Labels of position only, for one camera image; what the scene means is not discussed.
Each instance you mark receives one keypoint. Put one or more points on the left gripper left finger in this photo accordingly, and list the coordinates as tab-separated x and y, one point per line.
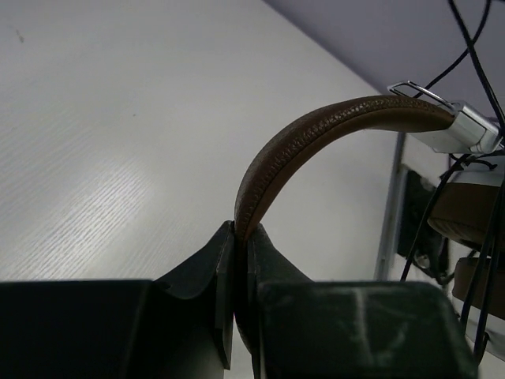
198	328

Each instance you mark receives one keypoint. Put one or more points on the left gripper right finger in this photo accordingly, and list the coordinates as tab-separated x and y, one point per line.
257	264

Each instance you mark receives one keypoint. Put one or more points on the brown silver headphones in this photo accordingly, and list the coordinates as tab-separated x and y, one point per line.
463	209

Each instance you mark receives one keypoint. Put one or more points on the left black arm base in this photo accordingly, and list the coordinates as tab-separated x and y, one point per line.
426	242

